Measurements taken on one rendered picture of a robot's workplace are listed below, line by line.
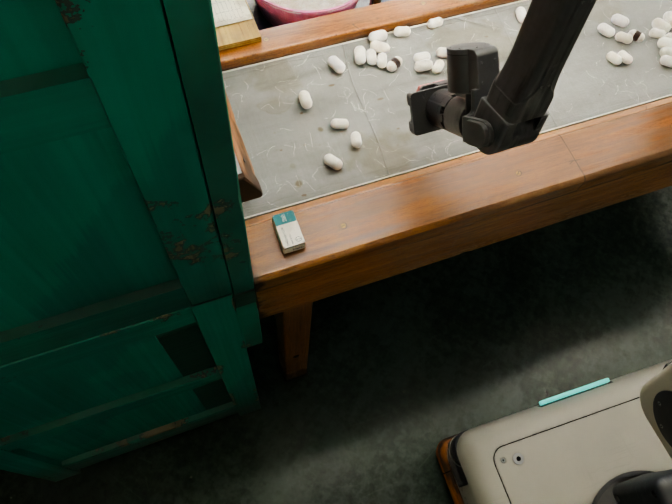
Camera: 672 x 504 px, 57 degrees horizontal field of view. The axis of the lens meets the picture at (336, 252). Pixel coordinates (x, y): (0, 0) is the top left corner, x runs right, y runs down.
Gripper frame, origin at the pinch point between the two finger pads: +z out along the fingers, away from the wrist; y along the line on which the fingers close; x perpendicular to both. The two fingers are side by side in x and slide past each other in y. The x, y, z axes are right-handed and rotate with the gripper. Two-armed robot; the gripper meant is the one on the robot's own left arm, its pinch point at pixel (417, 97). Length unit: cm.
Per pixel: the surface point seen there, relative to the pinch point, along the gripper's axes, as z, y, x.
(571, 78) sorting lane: 6.2, -34.1, 5.4
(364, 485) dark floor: 15, 19, 96
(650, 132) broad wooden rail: -8.0, -39.7, 14.2
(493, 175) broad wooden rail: -7.4, -8.8, 14.0
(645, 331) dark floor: 23, -71, 88
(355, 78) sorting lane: 15.5, 5.1, -2.1
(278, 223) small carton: -7.3, 28.2, 11.6
